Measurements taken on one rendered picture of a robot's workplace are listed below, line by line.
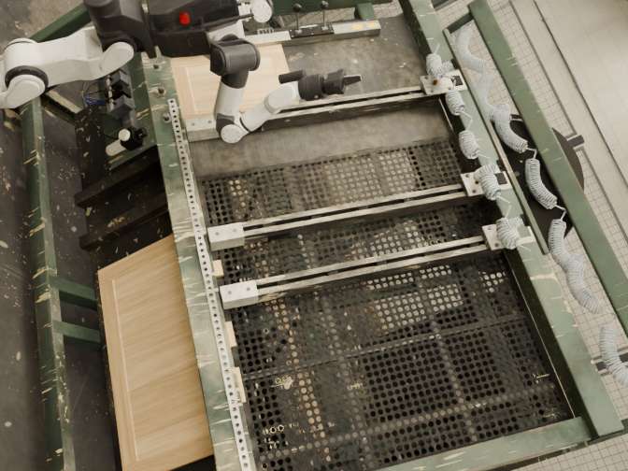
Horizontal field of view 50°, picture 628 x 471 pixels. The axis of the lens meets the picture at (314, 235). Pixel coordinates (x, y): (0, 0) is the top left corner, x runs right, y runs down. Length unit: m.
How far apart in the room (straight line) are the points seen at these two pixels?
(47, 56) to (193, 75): 0.66
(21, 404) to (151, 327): 0.55
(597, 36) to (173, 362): 6.23
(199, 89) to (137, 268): 0.79
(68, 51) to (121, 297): 1.00
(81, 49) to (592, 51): 6.13
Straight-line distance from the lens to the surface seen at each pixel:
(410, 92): 2.94
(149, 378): 2.73
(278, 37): 3.08
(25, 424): 2.84
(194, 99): 2.88
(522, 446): 2.41
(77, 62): 2.55
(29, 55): 2.60
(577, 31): 7.96
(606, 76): 7.77
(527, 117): 3.36
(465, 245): 2.60
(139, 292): 2.86
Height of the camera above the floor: 1.98
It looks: 17 degrees down
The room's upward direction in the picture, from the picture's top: 65 degrees clockwise
